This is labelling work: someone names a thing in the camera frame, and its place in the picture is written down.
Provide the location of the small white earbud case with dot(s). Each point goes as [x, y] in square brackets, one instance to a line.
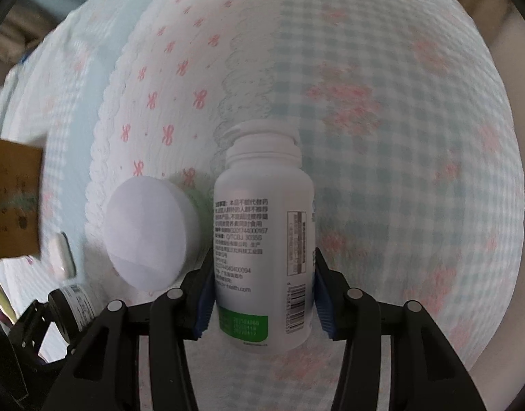
[60, 257]

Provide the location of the cardboard box with pink flaps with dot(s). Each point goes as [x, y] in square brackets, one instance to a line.
[20, 181]

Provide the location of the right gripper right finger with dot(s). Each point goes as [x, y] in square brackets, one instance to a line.
[427, 373]

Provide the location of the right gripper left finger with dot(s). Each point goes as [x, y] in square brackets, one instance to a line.
[101, 370]

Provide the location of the white round jar green base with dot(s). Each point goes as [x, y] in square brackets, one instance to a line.
[155, 231]

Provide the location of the black lid small jar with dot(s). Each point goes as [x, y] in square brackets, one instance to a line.
[73, 308]

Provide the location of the white supplement bottle green label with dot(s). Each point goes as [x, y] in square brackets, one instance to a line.
[264, 239]

